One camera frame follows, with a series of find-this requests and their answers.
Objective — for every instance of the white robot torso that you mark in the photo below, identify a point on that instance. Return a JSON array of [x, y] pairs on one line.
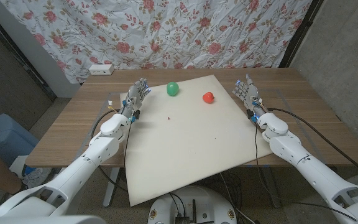
[[42, 220]]

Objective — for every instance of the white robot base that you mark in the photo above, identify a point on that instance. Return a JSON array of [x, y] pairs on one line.
[[204, 205]]

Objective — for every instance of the white power strip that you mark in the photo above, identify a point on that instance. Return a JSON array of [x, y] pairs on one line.
[[101, 69]]

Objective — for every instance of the cream foam board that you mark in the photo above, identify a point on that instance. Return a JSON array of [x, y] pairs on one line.
[[182, 146]]

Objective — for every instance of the floral backdrop cloth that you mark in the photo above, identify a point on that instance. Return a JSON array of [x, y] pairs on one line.
[[154, 34]]

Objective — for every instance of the green ball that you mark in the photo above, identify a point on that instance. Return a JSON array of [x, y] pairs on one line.
[[172, 89]]

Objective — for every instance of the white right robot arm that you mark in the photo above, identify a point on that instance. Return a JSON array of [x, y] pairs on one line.
[[315, 174]]

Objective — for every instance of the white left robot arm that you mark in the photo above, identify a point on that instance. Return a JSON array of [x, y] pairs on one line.
[[73, 174]]

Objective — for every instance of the black backdrop stand pole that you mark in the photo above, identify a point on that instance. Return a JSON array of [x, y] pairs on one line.
[[300, 34], [20, 59]]

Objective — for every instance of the blue storage bin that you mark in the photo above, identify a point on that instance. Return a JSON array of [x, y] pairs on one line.
[[8, 140]]

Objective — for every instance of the grey sneaker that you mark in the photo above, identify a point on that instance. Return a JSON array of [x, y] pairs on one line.
[[37, 176]]

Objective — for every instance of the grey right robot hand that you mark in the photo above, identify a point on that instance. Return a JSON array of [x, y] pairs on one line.
[[250, 95]]

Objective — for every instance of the wooden table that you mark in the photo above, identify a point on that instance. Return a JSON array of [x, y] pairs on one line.
[[291, 93]]

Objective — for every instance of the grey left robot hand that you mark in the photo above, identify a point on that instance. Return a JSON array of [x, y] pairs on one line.
[[134, 96]]

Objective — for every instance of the white table leg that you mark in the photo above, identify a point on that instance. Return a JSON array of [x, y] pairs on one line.
[[110, 186]]

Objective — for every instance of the red ball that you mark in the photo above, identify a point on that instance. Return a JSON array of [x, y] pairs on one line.
[[208, 98]]

